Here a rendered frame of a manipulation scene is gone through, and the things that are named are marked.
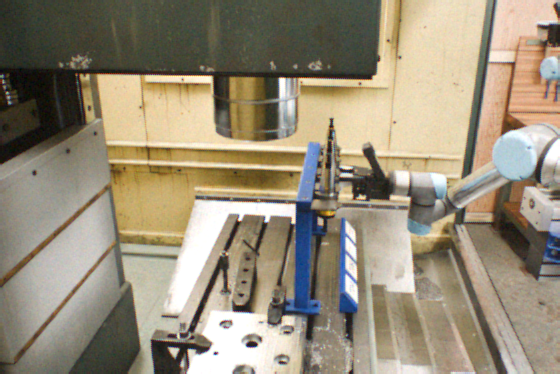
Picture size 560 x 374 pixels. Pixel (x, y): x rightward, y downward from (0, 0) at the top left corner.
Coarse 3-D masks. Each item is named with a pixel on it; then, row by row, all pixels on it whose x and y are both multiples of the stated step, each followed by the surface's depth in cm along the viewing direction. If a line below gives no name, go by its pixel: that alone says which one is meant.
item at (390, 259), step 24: (192, 216) 207; (216, 216) 206; (240, 216) 205; (336, 216) 203; (360, 216) 202; (384, 216) 202; (192, 240) 198; (384, 240) 193; (408, 240) 193; (192, 264) 190; (384, 264) 186; (408, 264) 185; (408, 288) 178; (168, 312) 176
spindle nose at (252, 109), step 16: (224, 80) 83; (240, 80) 82; (256, 80) 81; (272, 80) 82; (288, 80) 84; (224, 96) 84; (240, 96) 83; (256, 96) 82; (272, 96) 83; (288, 96) 85; (224, 112) 85; (240, 112) 84; (256, 112) 83; (272, 112) 84; (288, 112) 86; (224, 128) 87; (240, 128) 85; (256, 128) 84; (272, 128) 85; (288, 128) 87
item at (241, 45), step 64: (0, 0) 77; (64, 0) 76; (128, 0) 74; (192, 0) 73; (256, 0) 72; (320, 0) 71; (0, 64) 81; (64, 64) 79; (128, 64) 78; (192, 64) 77; (256, 64) 76; (320, 64) 75
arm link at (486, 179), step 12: (480, 168) 144; (492, 168) 139; (468, 180) 146; (480, 180) 142; (492, 180) 139; (504, 180) 138; (456, 192) 150; (468, 192) 146; (480, 192) 144; (444, 204) 153; (456, 204) 151; (468, 204) 150; (444, 216) 154
